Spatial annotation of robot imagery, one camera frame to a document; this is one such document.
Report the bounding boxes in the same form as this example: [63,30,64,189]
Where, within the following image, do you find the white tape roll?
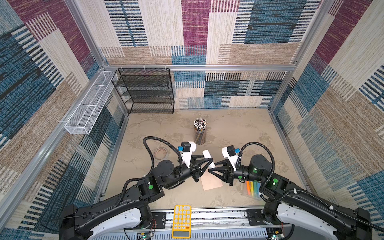
[153,147,168,161]

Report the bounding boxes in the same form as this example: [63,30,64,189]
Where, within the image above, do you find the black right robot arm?
[209,142,384,240]

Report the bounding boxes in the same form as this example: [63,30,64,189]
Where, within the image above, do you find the pack of coloured highlighters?
[246,181,261,200]

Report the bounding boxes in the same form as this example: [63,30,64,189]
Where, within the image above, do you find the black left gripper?
[162,154,210,191]

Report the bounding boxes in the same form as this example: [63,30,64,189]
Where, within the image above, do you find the metal cup of pencils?
[194,118,207,145]

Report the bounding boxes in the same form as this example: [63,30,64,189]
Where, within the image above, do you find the aluminium front rail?
[77,203,328,232]

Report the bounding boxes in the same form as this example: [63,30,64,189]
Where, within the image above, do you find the yellow calculator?
[172,205,192,239]

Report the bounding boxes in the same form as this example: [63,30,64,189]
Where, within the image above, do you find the black wire shelf rack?
[112,68,175,114]

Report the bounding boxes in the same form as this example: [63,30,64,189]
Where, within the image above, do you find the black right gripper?
[208,158,263,186]

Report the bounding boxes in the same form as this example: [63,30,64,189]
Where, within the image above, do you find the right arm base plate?
[244,208,288,226]

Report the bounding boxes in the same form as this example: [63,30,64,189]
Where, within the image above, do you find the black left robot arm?
[59,136,213,240]

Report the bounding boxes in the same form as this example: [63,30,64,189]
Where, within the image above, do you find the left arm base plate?
[124,212,167,230]

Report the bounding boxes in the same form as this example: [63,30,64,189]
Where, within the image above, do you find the white wire mesh basket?
[65,71,115,135]

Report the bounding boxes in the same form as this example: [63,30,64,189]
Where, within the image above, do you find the white glue stick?
[202,149,216,169]

